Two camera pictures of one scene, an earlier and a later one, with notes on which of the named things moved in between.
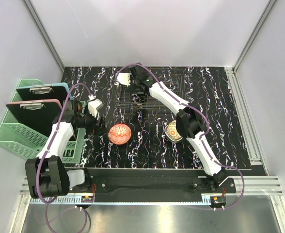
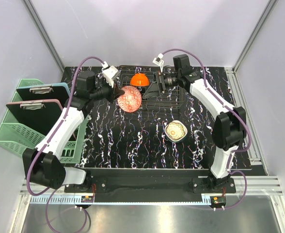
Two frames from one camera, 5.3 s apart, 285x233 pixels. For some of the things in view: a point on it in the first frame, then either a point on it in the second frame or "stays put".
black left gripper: (101, 129) to (118, 92)
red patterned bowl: (119, 134) to (131, 101)
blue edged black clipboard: (59, 91) stays put
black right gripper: (133, 89) to (153, 90)
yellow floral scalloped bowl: (171, 132) stays put
